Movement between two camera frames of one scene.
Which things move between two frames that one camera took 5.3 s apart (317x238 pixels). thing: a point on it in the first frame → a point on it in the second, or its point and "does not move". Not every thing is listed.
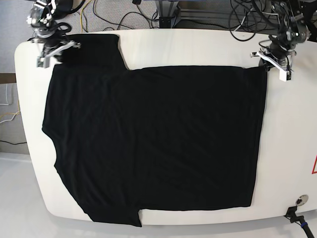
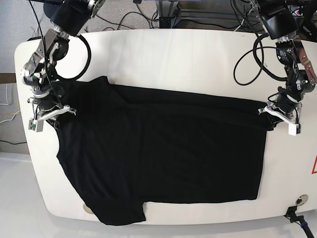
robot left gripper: [279, 49] → [285, 104]
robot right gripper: [51, 37] → [48, 102]
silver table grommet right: [302, 200] does not move
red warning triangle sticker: [315, 172] does not move
